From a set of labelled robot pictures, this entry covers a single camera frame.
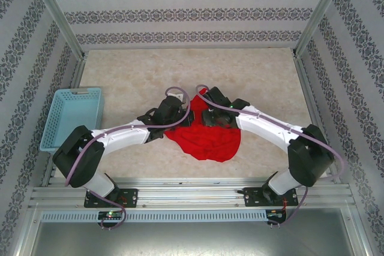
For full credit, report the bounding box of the red t-shirt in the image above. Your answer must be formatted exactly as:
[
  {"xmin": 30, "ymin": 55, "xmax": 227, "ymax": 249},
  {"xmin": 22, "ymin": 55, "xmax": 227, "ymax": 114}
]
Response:
[{"xmin": 163, "ymin": 87, "xmax": 242, "ymax": 163}]

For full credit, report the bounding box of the light blue plastic basket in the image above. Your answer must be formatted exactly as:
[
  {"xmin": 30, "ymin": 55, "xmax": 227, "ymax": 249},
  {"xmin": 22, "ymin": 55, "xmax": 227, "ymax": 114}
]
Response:
[{"xmin": 39, "ymin": 87, "xmax": 105, "ymax": 152}]

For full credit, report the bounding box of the small circuit board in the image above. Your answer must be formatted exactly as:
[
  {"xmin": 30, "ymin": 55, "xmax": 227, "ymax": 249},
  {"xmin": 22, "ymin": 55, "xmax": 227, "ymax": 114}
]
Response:
[
  {"xmin": 266, "ymin": 209, "xmax": 288, "ymax": 227},
  {"xmin": 95, "ymin": 210, "xmax": 126, "ymax": 229}
]

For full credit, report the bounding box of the grey metal sheet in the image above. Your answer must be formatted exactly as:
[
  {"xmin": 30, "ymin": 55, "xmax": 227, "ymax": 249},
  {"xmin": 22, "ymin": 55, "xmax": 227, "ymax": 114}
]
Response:
[{"xmin": 29, "ymin": 221, "xmax": 361, "ymax": 256}]

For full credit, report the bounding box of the aluminium rail beam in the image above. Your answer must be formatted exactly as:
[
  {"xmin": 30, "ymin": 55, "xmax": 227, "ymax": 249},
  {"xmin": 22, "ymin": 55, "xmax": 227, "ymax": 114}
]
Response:
[{"xmin": 28, "ymin": 177, "xmax": 358, "ymax": 210}]

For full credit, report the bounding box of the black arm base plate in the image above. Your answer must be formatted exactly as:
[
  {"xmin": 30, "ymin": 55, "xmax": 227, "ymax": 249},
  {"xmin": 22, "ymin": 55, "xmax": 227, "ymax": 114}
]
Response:
[
  {"xmin": 243, "ymin": 186, "xmax": 299, "ymax": 208},
  {"xmin": 83, "ymin": 188, "xmax": 139, "ymax": 209}
]

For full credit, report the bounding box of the aluminium side rail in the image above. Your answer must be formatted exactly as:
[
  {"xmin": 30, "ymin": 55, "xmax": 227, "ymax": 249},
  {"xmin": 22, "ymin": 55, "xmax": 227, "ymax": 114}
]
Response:
[
  {"xmin": 40, "ymin": 56, "xmax": 89, "ymax": 188},
  {"xmin": 292, "ymin": 55, "xmax": 343, "ymax": 185}
]

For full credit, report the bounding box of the grey slotted cable duct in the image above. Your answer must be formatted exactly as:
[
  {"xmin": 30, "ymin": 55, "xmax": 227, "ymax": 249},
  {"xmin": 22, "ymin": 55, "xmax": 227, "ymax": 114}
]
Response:
[{"xmin": 40, "ymin": 210, "xmax": 268, "ymax": 223}]

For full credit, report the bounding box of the aluminium frame post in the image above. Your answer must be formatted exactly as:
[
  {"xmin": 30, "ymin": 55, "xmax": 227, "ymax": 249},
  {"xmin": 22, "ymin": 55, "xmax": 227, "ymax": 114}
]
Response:
[
  {"xmin": 23, "ymin": 0, "xmax": 88, "ymax": 61},
  {"xmin": 293, "ymin": 0, "xmax": 352, "ymax": 59}
]

